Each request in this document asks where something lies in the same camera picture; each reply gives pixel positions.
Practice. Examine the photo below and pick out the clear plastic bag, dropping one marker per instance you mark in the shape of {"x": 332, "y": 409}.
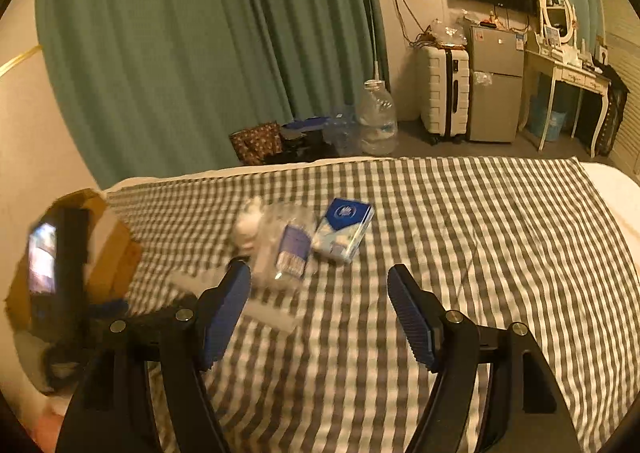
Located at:
{"x": 267, "y": 253}

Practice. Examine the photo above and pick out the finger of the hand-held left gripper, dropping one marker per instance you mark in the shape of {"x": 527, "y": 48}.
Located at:
{"x": 112, "y": 309}

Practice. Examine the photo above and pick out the white louvered wardrobe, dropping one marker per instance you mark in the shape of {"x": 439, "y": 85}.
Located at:
{"x": 625, "y": 83}

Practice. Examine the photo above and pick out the white suitcase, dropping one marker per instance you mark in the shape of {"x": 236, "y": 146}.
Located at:
{"x": 442, "y": 93}

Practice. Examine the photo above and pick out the crumpled white tissue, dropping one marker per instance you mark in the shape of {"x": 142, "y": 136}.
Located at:
{"x": 247, "y": 230}

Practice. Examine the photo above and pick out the white dressing table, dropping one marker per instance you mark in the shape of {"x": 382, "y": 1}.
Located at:
{"x": 570, "y": 70}

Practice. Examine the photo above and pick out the dark hanging cloth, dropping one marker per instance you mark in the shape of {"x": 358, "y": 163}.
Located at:
{"x": 612, "y": 108}

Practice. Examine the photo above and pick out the blue labelled small packet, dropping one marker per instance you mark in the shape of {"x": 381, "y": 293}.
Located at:
{"x": 294, "y": 248}

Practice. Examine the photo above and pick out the blue bin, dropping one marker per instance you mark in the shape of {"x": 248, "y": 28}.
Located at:
{"x": 547, "y": 118}

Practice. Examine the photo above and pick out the large clear water bottle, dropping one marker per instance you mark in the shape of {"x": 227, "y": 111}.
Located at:
{"x": 377, "y": 118}

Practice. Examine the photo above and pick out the white oval vanity mirror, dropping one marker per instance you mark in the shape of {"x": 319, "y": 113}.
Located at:
{"x": 557, "y": 15}

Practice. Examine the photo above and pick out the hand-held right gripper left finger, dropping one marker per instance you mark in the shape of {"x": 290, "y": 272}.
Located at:
{"x": 227, "y": 313}

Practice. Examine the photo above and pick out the grey white checked cloth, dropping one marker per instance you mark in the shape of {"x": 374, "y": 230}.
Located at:
{"x": 475, "y": 243}

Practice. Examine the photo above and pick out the brown cardboard box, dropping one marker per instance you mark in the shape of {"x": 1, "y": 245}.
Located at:
{"x": 117, "y": 253}

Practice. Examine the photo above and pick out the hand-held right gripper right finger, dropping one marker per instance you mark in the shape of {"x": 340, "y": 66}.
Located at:
{"x": 412, "y": 318}

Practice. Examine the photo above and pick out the blue flat lid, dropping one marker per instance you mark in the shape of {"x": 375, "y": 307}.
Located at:
{"x": 305, "y": 125}

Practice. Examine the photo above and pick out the clear plastic bags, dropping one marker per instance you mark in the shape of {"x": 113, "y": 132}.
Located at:
{"x": 447, "y": 30}

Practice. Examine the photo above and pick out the brown patterned bag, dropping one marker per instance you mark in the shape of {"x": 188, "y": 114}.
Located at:
{"x": 255, "y": 143}

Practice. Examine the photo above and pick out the blue white tissue pack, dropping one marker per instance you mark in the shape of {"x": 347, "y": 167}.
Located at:
{"x": 342, "y": 228}

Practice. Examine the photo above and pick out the grey mini fridge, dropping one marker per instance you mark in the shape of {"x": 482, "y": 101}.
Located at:
{"x": 495, "y": 88}

